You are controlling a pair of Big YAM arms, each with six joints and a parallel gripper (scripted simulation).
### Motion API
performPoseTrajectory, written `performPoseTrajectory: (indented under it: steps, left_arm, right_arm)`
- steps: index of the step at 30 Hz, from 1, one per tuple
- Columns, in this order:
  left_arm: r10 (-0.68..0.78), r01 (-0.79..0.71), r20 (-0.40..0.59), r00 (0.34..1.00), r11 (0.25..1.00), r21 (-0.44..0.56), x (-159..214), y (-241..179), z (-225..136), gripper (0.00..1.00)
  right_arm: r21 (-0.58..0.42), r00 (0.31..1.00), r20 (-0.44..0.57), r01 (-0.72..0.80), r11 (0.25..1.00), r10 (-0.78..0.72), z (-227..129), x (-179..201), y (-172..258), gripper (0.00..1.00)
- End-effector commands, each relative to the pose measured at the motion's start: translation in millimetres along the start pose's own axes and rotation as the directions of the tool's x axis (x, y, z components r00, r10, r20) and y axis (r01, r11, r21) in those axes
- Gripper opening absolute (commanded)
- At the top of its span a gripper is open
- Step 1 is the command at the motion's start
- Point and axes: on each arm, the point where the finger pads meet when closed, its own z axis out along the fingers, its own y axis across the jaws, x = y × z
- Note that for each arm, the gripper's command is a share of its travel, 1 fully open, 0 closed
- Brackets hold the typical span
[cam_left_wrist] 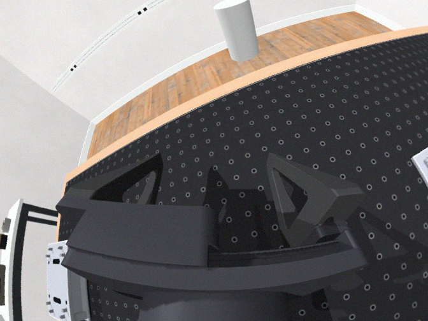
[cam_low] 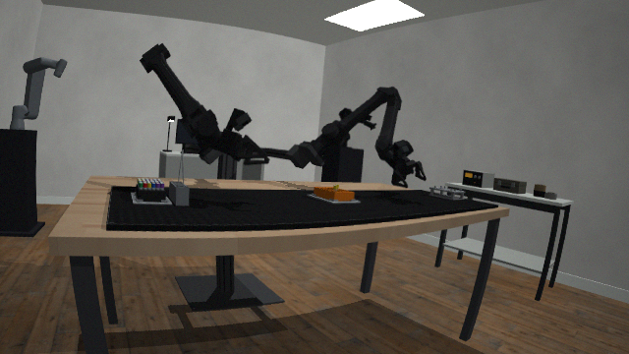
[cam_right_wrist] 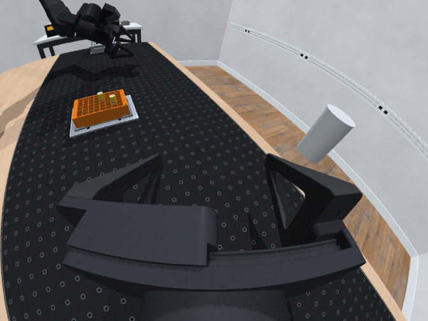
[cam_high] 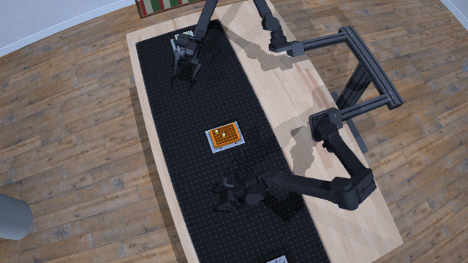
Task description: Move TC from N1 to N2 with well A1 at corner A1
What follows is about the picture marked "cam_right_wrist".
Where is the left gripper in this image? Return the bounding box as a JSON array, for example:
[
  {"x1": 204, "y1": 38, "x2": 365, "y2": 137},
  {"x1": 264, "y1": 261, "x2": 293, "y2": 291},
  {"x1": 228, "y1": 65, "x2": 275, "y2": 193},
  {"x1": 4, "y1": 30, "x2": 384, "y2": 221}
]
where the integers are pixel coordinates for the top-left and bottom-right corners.
[{"x1": 91, "y1": 24, "x2": 135, "y2": 59}]

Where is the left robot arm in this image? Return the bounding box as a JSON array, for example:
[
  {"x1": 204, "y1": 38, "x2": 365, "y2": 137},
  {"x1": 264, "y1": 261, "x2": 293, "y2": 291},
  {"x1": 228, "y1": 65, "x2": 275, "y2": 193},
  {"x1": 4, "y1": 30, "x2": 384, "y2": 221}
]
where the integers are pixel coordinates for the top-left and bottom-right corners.
[{"x1": 39, "y1": 0, "x2": 120, "y2": 42}]

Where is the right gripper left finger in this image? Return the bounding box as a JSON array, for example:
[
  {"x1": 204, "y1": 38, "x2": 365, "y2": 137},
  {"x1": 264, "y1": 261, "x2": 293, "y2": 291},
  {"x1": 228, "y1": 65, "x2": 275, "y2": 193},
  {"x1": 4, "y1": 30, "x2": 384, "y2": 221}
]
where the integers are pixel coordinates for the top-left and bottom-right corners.
[{"x1": 65, "y1": 153, "x2": 163, "y2": 204}]

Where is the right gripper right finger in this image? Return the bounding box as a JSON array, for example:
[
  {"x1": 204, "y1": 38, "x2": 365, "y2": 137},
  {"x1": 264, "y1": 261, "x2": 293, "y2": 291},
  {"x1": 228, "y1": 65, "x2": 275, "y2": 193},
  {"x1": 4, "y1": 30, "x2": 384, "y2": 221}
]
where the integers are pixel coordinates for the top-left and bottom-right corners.
[{"x1": 264, "y1": 153, "x2": 362, "y2": 247}]

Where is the orange tube carrier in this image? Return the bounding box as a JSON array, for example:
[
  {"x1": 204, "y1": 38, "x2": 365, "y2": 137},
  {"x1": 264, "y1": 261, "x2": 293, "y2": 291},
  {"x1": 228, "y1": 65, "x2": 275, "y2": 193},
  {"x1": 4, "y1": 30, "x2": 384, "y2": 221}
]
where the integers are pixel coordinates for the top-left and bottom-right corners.
[{"x1": 72, "y1": 89, "x2": 130, "y2": 128}]

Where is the yellow-capped vial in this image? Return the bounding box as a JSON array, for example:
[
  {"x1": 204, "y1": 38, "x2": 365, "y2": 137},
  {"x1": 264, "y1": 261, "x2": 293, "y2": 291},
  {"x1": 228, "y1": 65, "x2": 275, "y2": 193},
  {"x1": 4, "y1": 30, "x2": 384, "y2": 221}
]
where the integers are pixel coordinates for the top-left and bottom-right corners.
[
  {"x1": 97, "y1": 92, "x2": 104, "y2": 102},
  {"x1": 110, "y1": 94, "x2": 117, "y2": 105}
]

